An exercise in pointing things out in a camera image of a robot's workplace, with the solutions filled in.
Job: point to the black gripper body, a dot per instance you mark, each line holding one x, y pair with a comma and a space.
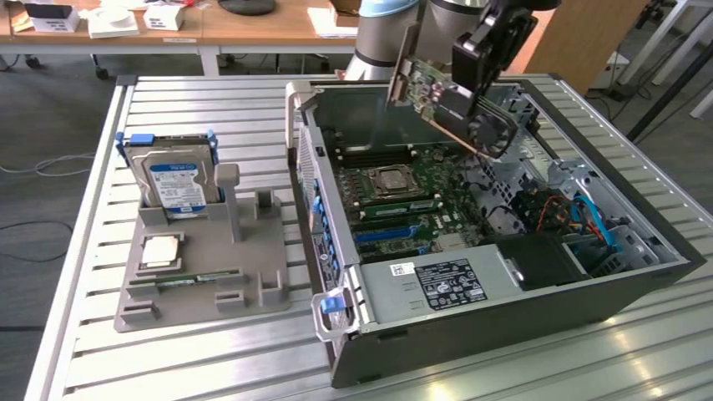
524, 3

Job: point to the green black graphics card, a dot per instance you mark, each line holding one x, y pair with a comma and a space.
445, 104

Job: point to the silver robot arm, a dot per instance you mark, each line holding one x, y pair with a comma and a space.
384, 37

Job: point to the wooden cabinet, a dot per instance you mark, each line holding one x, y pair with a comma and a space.
585, 42

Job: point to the white floor device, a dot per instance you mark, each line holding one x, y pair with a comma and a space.
609, 71

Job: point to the silver perforated disk bay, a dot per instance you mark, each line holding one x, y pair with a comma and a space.
524, 175

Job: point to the white paper stack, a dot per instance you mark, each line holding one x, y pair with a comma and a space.
334, 25

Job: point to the brown cardboard box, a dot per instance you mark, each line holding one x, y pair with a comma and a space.
342, 6

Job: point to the black RAM slot bank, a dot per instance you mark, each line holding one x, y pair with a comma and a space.
373, 156

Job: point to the black slanted pole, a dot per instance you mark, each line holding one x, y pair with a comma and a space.
668, 92

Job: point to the CPU socket with metal cover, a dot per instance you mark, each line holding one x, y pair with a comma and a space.
392, 181

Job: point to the installed green RAM stick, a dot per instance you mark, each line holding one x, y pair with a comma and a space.
401, 210

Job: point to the black expansion slot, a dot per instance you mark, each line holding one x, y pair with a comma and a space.
384, 223

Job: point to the silver chipset heatsink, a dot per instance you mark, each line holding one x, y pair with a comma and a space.
452, 243

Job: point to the blue expansion slot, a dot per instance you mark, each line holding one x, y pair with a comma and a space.
389, 234

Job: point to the blue card retention clip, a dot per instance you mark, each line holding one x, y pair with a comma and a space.
334, 265
329, 250
318, 204

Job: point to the black round stand base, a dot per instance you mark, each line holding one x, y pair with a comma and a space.
248, 6

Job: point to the black plastic housing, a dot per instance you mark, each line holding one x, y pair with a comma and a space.
540, 263

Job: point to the grey power supply unit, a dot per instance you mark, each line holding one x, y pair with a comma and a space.
389, 292

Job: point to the white labelled cardboard box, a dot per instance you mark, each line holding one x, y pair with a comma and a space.
162, 18

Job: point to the hard disk in blue caddy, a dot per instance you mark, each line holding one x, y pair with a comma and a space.
172, 179

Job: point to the grey parts rack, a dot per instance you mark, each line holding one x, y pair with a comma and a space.
200, 250

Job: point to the white box with round part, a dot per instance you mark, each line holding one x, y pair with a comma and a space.
110, 23

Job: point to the black open PC case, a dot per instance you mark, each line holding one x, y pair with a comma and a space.
473, 346

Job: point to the silver CPU chip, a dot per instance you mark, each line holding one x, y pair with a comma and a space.
160, 250

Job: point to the loose green RAM stick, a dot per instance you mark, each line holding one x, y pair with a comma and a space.
189, 279

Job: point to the white box black top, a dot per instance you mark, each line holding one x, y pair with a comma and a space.
52, 18

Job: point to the brown cardboard piece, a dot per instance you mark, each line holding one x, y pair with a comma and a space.
18, 21

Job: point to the black case switch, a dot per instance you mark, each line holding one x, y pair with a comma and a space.
320, 151

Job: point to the white table frame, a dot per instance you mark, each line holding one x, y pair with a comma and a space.
704, 100

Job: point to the wooden desk white frame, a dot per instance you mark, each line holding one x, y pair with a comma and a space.
66, 37
250, 29

